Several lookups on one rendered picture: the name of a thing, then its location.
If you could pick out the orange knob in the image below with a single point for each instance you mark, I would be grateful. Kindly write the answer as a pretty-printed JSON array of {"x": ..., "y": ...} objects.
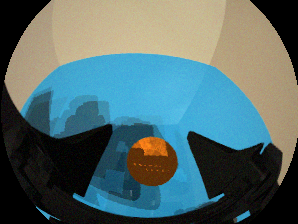
[{"x": 152, "y": 161}]

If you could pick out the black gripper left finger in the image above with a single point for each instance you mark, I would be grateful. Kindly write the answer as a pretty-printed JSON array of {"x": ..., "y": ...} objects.
[{"x": 75, "y": 157}]

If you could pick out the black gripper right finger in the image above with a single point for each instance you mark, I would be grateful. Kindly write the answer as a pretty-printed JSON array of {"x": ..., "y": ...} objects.
[{"x": 218, "y": 164}]

